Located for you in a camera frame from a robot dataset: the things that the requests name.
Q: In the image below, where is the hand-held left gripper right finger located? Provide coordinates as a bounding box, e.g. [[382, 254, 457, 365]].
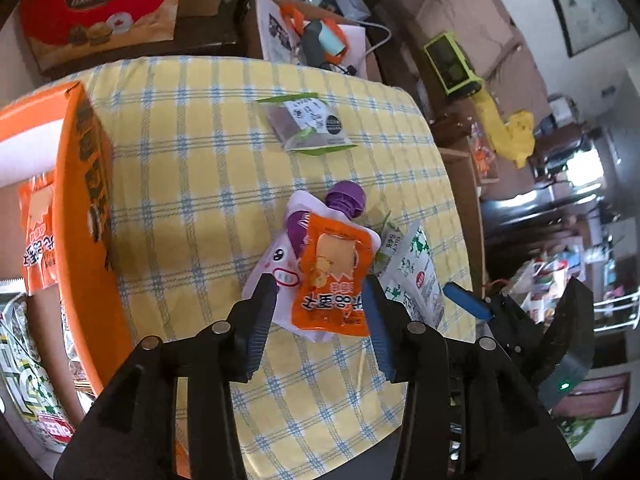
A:
[[361, 276, 583, 480]]

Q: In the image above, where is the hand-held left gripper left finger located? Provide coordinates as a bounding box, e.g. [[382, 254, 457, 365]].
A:
[[52, 274, 279, 480]]

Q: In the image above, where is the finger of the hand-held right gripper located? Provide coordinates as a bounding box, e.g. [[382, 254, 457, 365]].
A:
[[443, 281, 501, 322]]

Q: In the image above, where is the small green white packet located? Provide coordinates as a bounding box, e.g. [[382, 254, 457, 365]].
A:
[[372, 217, 446, 331]]

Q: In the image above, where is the purple cap drink pouch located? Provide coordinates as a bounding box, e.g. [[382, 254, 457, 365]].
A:
[[241, 181, 368, 343]]

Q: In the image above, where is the orange snack packet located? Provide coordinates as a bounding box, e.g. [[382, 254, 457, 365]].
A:
[[17, 170, 63, 296], [295, 212, 381, 337]]

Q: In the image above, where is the green edged brownie packet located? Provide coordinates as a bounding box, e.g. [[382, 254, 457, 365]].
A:
[[256, 92, 359, 154]]

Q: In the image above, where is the orange cardboard box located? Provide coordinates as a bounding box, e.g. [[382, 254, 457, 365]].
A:
[[0, 80, 193, 480]]

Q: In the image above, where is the large green white seaweed packet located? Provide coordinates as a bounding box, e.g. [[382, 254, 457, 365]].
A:
[[0, 280, 81, 453]]

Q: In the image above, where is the yellow plaid tablecloth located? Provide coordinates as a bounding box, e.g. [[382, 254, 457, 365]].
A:
[[47, 55, 478, 480]]

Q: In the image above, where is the yellow plastic bag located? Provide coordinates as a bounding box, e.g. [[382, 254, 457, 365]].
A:
[[502, 110, 536, 170]]

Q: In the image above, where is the yellow cloth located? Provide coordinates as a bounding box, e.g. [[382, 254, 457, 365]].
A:
[[475, 91, 508, 153]]

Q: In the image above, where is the lime green power station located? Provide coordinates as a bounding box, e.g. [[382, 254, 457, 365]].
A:
[[424, 31, 483, 97]]

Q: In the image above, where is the orange teal device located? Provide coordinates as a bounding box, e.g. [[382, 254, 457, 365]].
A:
[[280, 2, 348, 66]]

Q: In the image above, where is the white flap cardboard box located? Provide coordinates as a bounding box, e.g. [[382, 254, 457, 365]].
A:
[[245, 0, 368, 81]]

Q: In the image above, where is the brown sofa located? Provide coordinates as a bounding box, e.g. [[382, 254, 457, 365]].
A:
[[360, 0, 551, 201]]

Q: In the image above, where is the red cookie gift box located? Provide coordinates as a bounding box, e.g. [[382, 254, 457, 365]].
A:
[[19, 0, 188, 73]]

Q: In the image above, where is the white charging cable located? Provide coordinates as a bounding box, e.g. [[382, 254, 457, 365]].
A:
[[350, 22, 393, 56]]

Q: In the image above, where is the framed wall painting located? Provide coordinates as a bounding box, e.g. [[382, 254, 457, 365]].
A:
[[535, 0, 631, 58]]

